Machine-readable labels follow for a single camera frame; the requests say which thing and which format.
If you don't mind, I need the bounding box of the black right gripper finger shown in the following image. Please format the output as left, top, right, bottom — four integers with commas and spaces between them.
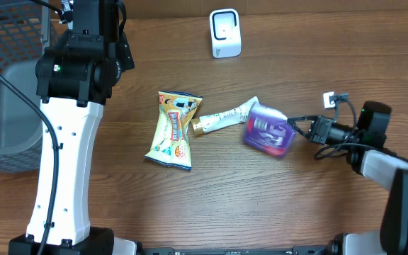
288, 122, 310, 139
288, 115, 318, 124

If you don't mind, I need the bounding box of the white tube gold cap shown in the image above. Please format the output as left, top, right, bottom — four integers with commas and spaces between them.
191, 96, 259, 136

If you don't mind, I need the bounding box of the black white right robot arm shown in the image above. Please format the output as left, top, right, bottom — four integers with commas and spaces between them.
288, 101, 408, 254

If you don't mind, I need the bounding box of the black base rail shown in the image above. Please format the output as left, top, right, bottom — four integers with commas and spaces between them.
140, 245, 327, 255

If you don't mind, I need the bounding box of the white barcode scanner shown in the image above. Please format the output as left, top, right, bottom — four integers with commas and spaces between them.
209, 8, 242, 59

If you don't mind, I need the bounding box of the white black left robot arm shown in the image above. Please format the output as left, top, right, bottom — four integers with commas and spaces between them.
8, 1, 142, 255

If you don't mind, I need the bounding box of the purple red snack pack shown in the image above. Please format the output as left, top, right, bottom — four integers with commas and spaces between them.
243, 103, 296, 158

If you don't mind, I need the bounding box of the grey plastic shopping basket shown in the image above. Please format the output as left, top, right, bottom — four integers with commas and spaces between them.
0, 0, 58, 173

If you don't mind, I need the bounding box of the yellow snack bag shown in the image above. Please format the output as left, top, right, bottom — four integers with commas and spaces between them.
144, 91, 203, 171

